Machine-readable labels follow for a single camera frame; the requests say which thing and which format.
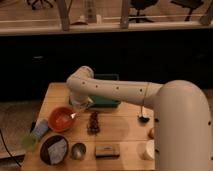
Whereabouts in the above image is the grey cloth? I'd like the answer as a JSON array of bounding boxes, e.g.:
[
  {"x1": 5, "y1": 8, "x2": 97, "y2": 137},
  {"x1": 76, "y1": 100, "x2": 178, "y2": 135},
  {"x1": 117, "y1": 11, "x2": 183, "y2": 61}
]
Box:
[{"x1": 48, "y1": 139, "x2": 67, "y2": 164}]

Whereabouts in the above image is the dark bowl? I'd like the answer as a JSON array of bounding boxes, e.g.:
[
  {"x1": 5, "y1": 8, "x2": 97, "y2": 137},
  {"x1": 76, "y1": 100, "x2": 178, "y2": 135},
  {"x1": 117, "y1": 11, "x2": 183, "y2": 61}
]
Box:
[{"x1": 40, "y1": 135, "x2": 69, "y2": 165}]

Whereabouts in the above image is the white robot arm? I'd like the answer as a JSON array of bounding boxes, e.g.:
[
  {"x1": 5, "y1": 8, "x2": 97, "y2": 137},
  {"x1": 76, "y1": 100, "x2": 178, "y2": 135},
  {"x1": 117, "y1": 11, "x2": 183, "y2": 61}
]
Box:
[{"x1": 67, "y1": 66, "x2": 213, "y2": 171}]

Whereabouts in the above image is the green cup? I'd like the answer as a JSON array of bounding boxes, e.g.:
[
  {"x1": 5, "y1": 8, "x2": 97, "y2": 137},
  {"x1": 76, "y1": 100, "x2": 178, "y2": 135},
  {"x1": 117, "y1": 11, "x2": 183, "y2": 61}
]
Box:
[{"x1": 21, "y1": 135, "x2": 37, "y2": 151}]

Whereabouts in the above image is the dark grape bunch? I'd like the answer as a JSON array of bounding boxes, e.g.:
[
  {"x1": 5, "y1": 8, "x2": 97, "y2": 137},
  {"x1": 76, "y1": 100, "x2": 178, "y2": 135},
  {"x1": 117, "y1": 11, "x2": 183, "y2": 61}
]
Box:
[{"x1": 87, "y1": 112, "x2": 100, "y2": 135}]

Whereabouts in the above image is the orange object at edge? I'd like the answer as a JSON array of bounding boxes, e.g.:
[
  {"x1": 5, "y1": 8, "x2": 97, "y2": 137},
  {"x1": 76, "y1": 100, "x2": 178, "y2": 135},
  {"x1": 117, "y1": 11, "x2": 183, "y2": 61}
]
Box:
[{"x1": 148, "y1": 128, "x2": 154, "y2": 139}]

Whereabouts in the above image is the blue sponge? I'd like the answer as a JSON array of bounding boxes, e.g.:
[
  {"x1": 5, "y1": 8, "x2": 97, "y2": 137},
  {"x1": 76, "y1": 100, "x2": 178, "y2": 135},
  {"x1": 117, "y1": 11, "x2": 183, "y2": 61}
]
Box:
[{"x1": 32, "y1": 120, "x2": 49, "y2": 140}]

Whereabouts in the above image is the white cup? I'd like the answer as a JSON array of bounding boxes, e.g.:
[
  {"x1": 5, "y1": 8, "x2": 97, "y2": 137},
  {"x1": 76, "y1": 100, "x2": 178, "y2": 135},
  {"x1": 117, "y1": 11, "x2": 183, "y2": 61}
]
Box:
[{"x1": 143, "y1": 140, "x2": 155, "y2": 160}]

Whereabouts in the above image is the black cable left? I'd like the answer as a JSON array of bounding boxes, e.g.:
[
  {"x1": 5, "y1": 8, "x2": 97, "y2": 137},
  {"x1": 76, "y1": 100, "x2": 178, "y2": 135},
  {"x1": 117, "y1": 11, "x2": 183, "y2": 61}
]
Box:
[{"x1": 0, "y1": 129, "x2": 23, "y2": 168}]

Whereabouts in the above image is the small metal cup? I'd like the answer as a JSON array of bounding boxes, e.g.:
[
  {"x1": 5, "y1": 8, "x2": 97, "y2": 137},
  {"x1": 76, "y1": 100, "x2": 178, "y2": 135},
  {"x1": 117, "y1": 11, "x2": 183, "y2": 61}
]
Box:
[{"x1": 71, "y1": 143, "x2": 86, "y2": 160}]

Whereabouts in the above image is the red bowl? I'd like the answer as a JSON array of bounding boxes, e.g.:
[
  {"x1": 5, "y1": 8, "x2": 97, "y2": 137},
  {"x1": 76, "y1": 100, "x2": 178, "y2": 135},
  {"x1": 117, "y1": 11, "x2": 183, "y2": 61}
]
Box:
[{"x1": 48, "y1": 106, "x2": 75, "y2": 133}]

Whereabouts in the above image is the brown rectangular block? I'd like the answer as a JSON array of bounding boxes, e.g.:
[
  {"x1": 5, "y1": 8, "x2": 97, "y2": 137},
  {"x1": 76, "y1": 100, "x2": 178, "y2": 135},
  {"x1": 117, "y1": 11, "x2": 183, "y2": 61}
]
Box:
[{"x1": 95, "y1": 144, "x2": 120, "y2": 158}]

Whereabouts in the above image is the green tray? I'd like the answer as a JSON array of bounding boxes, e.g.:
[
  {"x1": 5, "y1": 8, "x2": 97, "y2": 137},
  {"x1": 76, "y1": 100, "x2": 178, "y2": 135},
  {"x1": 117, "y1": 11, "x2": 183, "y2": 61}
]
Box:
[{"x1": 68, "y1": 73, "x2": 122, "y2": 109}]

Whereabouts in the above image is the black spoon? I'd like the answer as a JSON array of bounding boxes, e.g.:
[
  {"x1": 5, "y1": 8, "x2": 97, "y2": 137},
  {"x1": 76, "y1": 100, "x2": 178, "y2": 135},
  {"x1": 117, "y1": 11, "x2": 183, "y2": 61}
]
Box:
[{"x1": 138, "y1": 107, "x2": 150, "y2": 123}]

